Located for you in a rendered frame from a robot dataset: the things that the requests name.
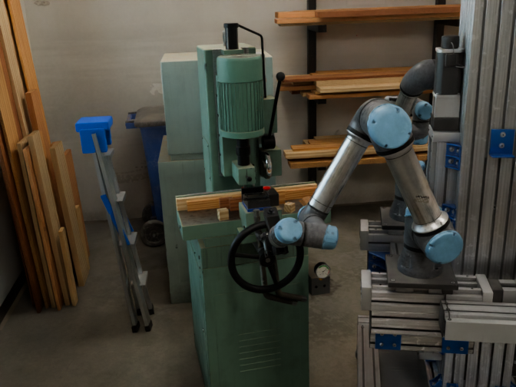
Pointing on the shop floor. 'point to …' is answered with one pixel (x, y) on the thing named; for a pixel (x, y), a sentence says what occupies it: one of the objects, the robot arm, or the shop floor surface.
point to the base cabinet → (249, 326)
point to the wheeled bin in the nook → (150, 138)
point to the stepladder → (117, 216)
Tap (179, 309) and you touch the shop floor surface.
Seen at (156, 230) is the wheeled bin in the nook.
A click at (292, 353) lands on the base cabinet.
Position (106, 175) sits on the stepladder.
